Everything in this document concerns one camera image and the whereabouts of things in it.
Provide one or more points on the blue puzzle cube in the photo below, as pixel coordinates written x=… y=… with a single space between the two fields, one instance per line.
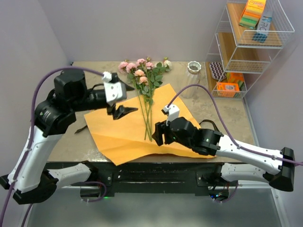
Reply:
x=259 y=37

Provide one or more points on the peach rose stem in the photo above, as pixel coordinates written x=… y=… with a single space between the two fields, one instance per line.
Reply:
x=143 y=92

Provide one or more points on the orange box in basket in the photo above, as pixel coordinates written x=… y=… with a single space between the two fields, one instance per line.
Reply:
x=227 y=89

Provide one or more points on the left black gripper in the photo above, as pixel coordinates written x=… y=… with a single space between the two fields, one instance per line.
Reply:
x=120 y=111

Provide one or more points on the white wire shelf rack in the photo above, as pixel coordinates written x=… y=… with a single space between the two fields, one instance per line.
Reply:
x=233 y=47

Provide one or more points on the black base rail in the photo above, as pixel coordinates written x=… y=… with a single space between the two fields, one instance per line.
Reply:
x=158 y=178

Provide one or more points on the white ribbed vase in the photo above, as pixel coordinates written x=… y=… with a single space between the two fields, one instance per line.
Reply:
x=192 y=76

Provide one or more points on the white rose leafy stem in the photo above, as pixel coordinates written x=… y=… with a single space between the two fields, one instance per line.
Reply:
x=155 y=73

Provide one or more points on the pale pink rose stem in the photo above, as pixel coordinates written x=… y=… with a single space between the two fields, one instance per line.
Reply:
x=128 y=69

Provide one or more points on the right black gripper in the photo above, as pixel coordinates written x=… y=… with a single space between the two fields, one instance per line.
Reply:
x=157 y=135

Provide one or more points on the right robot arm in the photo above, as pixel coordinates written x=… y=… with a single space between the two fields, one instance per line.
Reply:
x=275 y=167

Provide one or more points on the colourful sponge pack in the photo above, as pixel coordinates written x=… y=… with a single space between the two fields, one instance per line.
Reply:
x=252 y=13

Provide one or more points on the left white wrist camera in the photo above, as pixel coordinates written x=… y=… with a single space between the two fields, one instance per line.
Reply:
x=112 y=84

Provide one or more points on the striped wavy cloth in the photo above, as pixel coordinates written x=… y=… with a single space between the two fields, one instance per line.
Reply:
x=217 y=71

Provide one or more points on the grey tall box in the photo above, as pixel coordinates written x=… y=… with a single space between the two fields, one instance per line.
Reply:
x=264 y=23

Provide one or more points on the orange wrapping paper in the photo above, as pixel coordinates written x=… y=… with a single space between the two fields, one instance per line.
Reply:
x=122 y=140

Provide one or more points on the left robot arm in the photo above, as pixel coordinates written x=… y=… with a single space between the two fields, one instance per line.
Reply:
x=30 y=181

